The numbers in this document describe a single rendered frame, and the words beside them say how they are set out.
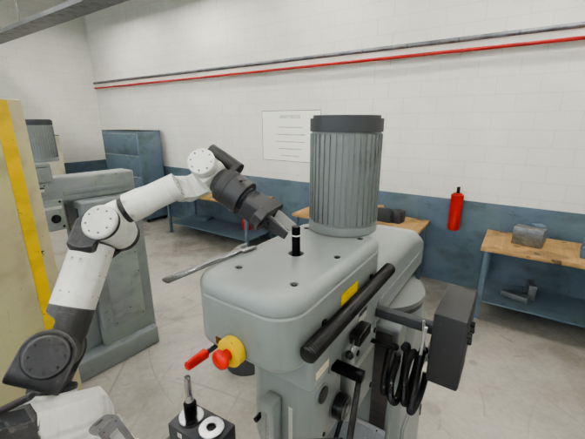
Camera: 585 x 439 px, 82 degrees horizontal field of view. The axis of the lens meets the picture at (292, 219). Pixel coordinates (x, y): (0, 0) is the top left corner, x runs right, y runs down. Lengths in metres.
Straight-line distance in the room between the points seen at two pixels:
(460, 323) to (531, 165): 4.00
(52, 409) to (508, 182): 4.70
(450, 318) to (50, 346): 0.88
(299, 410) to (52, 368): 0.53
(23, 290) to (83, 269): 1.52
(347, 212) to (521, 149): 4.05
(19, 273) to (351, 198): 1.89
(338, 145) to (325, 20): 4.88
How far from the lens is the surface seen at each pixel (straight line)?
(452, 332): 0.97
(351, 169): 0.88
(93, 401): 0.88
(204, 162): 0.81
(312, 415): 0.95
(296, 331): 0.64
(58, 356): 0.82
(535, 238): 4.45
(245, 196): 0.80
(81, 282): 0.86
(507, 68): 4.87
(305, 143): 5.69
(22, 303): 2.39
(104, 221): 0.84
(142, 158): 7.96
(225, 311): 0.69
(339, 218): 0.91
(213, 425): 1.47
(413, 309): 1.34
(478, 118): 4.85
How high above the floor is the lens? 2.19
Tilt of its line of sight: 16 degrees down
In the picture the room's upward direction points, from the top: straight up
